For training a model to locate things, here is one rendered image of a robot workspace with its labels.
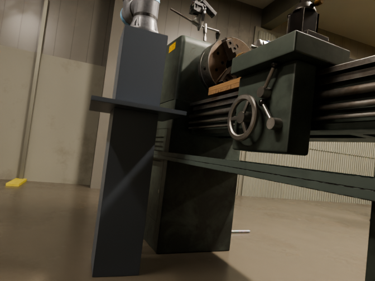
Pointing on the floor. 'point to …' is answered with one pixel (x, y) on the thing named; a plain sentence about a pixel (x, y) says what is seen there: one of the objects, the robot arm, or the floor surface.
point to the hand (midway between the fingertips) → (200, 28)
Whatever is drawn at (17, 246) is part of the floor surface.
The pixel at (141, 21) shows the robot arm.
